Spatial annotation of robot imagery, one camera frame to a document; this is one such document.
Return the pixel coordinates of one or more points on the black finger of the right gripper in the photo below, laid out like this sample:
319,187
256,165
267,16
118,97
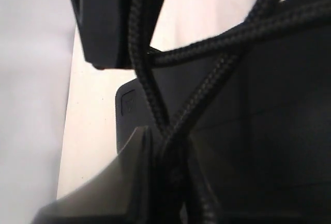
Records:
103,28

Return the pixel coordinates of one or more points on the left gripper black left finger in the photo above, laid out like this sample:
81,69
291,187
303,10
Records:
121,193

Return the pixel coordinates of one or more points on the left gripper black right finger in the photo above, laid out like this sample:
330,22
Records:
239,196

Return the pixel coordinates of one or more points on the black plastic carry case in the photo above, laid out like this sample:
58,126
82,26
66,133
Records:
259,96

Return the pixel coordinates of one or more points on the white backdrop curtain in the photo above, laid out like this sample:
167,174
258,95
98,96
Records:
36,51

